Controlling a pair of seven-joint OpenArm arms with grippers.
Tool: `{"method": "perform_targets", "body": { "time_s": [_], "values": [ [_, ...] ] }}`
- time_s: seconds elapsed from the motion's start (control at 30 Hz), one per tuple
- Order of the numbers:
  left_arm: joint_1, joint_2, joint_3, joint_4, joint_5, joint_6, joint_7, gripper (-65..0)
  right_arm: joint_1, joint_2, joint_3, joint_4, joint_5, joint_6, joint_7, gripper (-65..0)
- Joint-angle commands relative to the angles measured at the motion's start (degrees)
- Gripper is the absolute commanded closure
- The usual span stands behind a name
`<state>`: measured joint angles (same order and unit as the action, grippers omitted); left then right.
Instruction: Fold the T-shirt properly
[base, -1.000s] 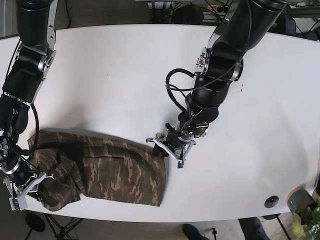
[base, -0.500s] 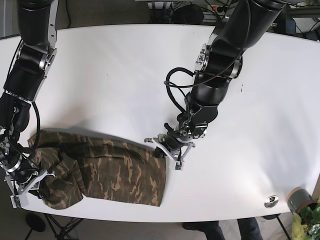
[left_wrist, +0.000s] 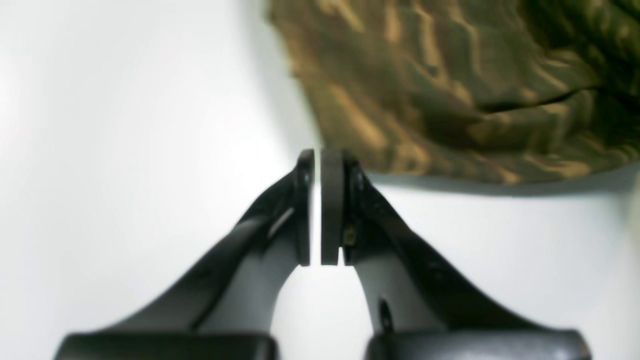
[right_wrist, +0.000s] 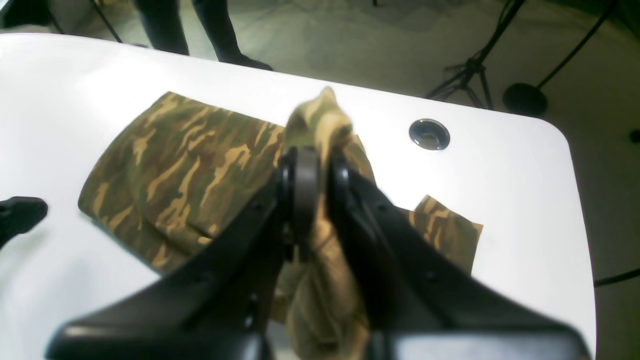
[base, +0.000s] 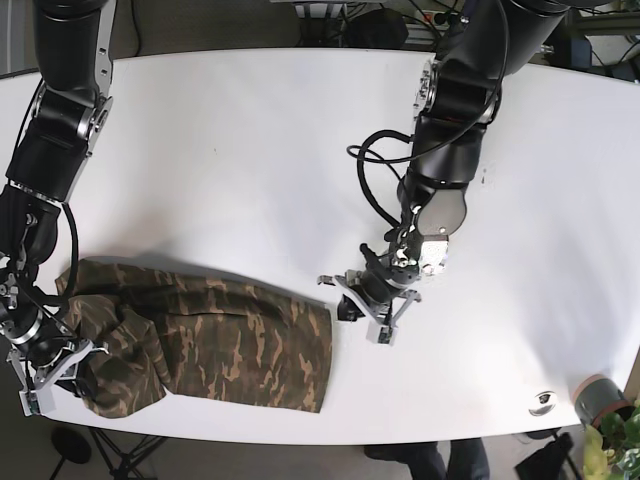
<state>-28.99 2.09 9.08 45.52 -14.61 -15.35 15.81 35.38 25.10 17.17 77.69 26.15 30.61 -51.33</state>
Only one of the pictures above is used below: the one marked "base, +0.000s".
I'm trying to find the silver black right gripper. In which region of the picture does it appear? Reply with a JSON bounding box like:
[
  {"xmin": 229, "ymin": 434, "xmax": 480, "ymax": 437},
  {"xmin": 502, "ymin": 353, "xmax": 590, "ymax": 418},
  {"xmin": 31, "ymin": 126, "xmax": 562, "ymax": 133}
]
[{"xmin": 1, "ymin": 280, "xmax": 109, "ymax": 417}]

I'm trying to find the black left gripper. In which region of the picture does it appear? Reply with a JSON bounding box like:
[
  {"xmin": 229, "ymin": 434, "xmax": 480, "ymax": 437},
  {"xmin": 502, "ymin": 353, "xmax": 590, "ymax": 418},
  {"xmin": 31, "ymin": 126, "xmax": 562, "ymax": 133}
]
[{"xmin": 318, "ymin": 200, "xmax": 456, "ymax": 346}]

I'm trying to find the camouflage T-shirt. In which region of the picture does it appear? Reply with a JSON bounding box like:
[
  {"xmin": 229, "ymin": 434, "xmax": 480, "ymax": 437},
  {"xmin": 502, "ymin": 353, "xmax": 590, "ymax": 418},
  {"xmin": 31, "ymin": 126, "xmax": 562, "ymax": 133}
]
[{"xmin": 56, "ymin": 259, "xmax": 332, "ymax": 419}]

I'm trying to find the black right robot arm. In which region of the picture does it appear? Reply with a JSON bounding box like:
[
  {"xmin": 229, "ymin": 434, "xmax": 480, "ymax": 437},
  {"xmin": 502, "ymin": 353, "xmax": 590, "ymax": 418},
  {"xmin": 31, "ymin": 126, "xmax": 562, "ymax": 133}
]
[{"xmin": 1, "ymin": 1, "xmax": 116, "ymax": 416}]

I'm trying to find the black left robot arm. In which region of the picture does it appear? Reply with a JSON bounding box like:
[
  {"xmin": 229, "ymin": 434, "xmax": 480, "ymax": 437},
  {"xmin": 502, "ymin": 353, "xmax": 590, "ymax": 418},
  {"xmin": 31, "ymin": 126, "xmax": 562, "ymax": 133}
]
[{"xmin": 318, "ymin": 1, "xmax": 572, "ymax": 345}]

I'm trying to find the black tripod stand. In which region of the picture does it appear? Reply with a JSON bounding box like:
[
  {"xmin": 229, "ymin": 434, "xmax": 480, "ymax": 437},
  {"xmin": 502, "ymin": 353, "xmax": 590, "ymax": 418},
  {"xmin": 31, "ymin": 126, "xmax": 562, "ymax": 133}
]
[{"xmin": 50, "ymin": 425, "xmax": 171, "ymax": 480}]

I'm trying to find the silver table grommet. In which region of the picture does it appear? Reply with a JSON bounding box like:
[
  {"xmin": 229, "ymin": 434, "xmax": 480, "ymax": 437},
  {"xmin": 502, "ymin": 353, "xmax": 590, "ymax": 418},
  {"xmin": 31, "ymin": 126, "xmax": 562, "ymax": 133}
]
[{"xmin": 527, "ymin": 390, "xmax": 558, "ymax": 417}]

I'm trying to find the potted green plant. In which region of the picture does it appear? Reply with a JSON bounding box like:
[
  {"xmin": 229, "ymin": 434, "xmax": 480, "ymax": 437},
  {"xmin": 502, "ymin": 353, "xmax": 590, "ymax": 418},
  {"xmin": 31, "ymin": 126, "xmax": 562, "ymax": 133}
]
[{"xmin": 572, "ymin": 375, "xmax": 639, "ymax": 480}]

